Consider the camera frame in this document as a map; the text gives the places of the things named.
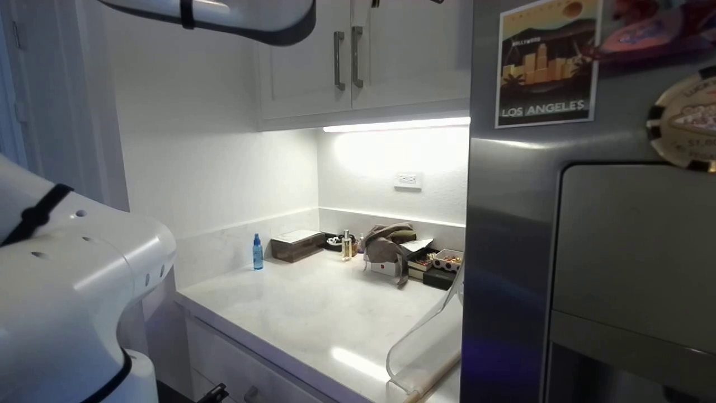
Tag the white mesh net with rod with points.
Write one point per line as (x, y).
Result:
(430, 353)

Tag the left silver cabinet handle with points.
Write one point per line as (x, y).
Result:
(339, 38)

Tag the Los Angeles postcard magnet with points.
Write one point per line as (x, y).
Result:
(546, 70)

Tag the blue plastic bottle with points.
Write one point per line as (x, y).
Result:
(259, 253)

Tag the white upper cabinet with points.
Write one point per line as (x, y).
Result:
(415, 62)

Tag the dark metal tray box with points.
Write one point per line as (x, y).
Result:
(291, 246)

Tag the dark egg carton box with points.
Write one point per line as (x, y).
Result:
(443, 267)

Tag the white wall outlet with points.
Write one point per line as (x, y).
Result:
(411, 181)

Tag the stainless steel fridge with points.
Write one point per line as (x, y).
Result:
(514, 201)

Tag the red purple fridge magnet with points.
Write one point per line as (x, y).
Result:
(654, 29)

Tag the under-cabinet light strip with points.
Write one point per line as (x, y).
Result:
(412, 124)

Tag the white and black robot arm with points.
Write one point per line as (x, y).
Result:
(67, 271)

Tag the white lower cabinet drawers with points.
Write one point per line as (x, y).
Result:
(196, 353)

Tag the silver cabinet handle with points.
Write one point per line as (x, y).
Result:
(357, 37)
(339, 38)

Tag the poker chip fridge magnet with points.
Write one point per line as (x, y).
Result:
(680, 124)

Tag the fridge dispenser panel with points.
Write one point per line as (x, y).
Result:
(636, 273)

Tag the right silver cabinet handle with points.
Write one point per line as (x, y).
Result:
(357, 37)

